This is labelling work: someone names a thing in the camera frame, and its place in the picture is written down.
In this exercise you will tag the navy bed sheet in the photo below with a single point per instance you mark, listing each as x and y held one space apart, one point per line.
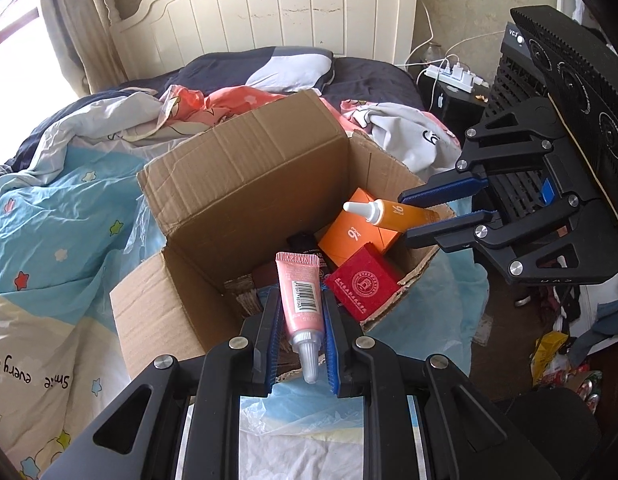
374 80

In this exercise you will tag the pink tube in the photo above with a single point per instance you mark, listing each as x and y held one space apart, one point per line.
301 300

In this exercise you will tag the white power strip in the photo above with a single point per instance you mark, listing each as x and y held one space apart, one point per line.
456 82

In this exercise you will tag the orange bottle with white cap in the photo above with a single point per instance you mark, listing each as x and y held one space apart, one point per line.
399 214

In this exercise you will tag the black nightstand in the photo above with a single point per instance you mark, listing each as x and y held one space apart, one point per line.
454 107

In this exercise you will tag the clear glass jar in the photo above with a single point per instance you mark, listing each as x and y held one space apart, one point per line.
431 51

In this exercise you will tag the bright window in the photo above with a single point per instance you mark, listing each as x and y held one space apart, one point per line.
14 60

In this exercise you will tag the white and navy quilt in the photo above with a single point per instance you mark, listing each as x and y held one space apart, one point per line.
89 120

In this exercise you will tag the beige curtain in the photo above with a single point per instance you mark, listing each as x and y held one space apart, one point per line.
74 35

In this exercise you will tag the cartoon star printed duvet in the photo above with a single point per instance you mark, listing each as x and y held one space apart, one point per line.
64 210

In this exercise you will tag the blue garment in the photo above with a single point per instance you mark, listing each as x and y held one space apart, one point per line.
606 327

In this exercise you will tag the orange paper box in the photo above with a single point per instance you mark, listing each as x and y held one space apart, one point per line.
354 235

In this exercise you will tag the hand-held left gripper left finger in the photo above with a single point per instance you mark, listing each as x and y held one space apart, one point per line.
271 340

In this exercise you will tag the red square box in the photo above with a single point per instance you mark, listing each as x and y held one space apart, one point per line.
364 280

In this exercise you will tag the dark blue shampoo bottle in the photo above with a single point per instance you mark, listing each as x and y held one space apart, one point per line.
304 242

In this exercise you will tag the colourful crumpled packaging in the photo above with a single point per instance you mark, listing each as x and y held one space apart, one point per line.
576 385

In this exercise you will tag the brown glasses case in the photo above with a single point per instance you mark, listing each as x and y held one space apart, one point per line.
266 276

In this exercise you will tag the brown cardboard box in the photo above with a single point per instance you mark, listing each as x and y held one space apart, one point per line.
239 170

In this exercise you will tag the black air cooler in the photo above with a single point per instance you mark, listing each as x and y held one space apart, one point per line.
514 90

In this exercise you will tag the white charger plug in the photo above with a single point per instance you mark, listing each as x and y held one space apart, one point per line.
459 69
446 67
472 77

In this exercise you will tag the black chair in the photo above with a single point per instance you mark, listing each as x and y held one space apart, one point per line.
554 430

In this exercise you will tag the navy patchwork pillow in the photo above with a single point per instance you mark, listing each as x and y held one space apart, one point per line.
289 67

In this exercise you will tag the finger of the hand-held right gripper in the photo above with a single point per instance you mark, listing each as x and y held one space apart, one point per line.
449 187
449 232

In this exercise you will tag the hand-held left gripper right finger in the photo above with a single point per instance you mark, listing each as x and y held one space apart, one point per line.
331 345

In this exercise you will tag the pack of cotton swabs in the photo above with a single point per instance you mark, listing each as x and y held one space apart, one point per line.
244 300

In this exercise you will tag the cream bed headboard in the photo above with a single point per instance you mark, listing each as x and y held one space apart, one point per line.
269 10

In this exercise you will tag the yellow snack bag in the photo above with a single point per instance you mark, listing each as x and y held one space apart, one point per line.
549 355

